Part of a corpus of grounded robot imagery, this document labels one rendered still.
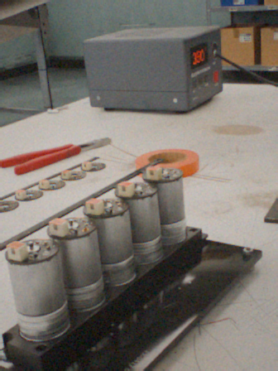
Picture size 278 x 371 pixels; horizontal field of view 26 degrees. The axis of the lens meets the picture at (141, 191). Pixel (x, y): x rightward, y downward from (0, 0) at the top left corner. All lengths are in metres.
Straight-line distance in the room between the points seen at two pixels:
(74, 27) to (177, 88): 5.58
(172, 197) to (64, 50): 6.11
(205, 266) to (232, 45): 4.53
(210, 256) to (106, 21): 5.71
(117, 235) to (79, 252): 0.03
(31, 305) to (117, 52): 0.54
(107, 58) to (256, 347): 0.55
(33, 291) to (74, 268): 0.03
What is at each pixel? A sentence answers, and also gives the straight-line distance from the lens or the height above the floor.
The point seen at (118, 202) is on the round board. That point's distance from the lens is 0.33.
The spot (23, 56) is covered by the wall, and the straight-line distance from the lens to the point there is 6.36.
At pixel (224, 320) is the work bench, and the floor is 0.75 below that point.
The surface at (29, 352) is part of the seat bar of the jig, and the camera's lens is 0.29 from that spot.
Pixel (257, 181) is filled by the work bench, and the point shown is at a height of 0.75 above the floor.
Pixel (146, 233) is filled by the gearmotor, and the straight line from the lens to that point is 0.34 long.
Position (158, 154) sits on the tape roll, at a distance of 0.58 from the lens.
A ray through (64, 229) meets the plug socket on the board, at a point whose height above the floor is 0.82.
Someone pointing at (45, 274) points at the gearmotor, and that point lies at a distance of 0.28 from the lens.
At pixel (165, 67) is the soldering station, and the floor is 0.81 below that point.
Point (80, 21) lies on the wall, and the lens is 6.25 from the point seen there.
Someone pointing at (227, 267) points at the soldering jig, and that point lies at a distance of 0.36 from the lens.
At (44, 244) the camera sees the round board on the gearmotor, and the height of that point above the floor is 0.81.
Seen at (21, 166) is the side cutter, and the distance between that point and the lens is 0.60.
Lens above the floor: 0.93
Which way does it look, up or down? 21 degrees down
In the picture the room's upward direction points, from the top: 5 degrees counter-clockwise
